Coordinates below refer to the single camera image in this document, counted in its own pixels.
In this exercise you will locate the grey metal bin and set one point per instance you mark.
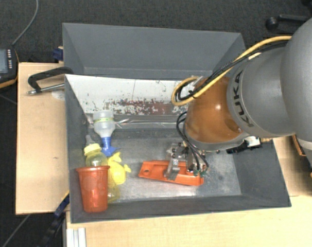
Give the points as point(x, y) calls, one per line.
point(145, 53)

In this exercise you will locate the yellow mesh bag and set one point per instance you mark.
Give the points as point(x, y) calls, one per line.
point(117, 174)

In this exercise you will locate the orange flat block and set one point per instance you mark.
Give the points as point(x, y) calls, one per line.
point(156, 169)

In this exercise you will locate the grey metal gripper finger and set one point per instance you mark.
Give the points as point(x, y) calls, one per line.
point(173, 170)

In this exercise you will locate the black cylinder on white bracket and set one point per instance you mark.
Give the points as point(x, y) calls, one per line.
point(244, 144)

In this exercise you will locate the yellow baby bottle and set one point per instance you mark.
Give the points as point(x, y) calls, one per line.
point(94, 157)

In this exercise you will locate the pale brown flat board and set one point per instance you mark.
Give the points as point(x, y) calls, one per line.
point(40, 138)

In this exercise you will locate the orange plastic cup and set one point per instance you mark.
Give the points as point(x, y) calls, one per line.
point(94, 189)

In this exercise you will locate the clear bottle with blue cap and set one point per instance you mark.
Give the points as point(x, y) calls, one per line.
point(103, 126)

